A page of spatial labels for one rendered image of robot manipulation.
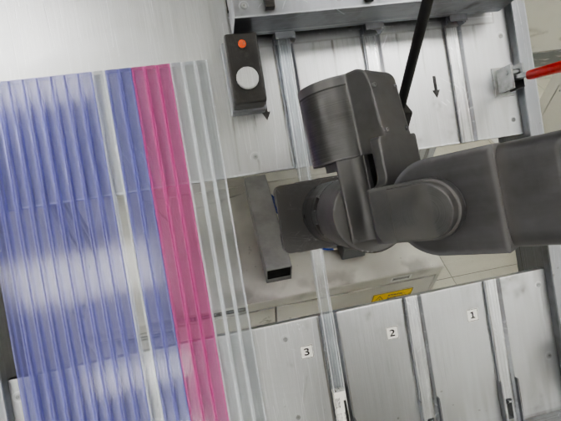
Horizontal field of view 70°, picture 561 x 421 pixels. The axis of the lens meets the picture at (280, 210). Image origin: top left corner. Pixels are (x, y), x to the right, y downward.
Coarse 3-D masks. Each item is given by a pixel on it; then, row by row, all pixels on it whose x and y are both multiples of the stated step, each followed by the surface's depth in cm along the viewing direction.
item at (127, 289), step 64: (192, 64) 46; (0, 128) 43; (64, 128) 44; (128, 128) 45; (192, 128) 46; (0, 192) 43; (64, 192) 44; (128, 192) 44; (192, 192) 46; (0, 256) 43; (64, 256) 43; (128, 256) 44; (192, 256) 45; (64, 320) 44; (128, 320) 44; (192, 320) 45; (64, 384) 43; (128, 384) 44; (192, 384) 45; (256, 384) 46
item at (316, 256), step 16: (288, 48) 47; (288, 64) 47; (288, 80) 47; (288, 96) 47; (288, 112) 48; (304, 144) 47; (304, 160) 47; (304, 176) 47; (320, 256) 47; (320, 272) 47; (320, 288) 47; (320, 304) 47; (336, 352) 48; (336, 368) 48; (336, 384) 48
